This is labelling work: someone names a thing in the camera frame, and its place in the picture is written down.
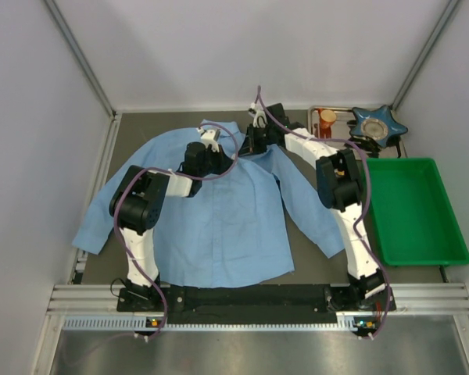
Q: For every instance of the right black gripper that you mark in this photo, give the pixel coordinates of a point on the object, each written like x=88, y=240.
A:
x=254, y=140

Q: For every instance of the light blue shirt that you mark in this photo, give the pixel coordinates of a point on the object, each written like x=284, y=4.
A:
x=232, y=233

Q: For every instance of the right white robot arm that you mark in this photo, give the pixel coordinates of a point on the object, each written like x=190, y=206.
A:
x=340, y=188

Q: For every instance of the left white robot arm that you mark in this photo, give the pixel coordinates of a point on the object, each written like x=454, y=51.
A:
x=137, y=204

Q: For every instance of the orange cup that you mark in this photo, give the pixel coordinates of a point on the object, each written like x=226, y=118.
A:
x=327, y=120

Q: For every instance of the metal tray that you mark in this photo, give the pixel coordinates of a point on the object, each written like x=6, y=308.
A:
x=340, y=131

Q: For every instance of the blue star-shaped dish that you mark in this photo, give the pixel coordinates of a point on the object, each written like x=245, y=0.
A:
x=377, y=125

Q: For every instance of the green plastic bin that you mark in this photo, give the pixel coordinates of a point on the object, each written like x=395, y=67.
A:
x=413, y=218

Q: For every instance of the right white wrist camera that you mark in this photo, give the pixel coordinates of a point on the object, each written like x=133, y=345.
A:
x=258, y=115

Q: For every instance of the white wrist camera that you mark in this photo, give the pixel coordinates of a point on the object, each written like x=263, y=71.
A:
x=258, y=115
x=209, y=138

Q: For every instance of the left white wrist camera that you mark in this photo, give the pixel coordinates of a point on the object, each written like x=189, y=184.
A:
x=209, y=138

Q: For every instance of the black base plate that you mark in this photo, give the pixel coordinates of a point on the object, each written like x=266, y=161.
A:
x=266, y=304

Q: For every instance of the aluminium front rail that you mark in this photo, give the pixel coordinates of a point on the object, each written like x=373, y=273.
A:
x=98, y=307

